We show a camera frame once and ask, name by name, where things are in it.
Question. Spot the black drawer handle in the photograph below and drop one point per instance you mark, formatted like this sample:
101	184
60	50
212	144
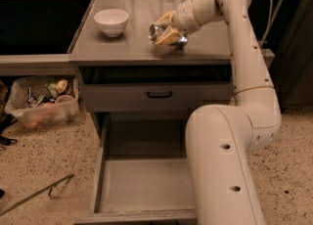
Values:
159	95

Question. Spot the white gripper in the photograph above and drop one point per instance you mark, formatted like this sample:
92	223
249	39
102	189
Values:
183	18

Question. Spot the white ceramic bowl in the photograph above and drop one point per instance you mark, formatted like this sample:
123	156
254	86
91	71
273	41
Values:
112	22

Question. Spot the silver blue redbull can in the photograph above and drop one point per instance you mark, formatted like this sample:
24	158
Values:
161	36

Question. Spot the open grey middle drawer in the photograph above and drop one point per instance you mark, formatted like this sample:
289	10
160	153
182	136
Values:
141	175

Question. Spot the grey upper drawer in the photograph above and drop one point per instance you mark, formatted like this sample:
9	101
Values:
133	98

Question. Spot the clear plastic bin with items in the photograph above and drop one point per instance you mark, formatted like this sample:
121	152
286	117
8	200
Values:
39	100

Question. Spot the dark cabinet on wheels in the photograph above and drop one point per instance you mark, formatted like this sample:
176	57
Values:
292	69

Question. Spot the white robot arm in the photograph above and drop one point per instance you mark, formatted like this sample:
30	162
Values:
219	137

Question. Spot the grey drawer cabinet counter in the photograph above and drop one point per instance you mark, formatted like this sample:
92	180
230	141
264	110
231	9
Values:
131	57

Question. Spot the metal rod on floor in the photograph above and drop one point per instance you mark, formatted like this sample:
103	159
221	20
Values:
37	193

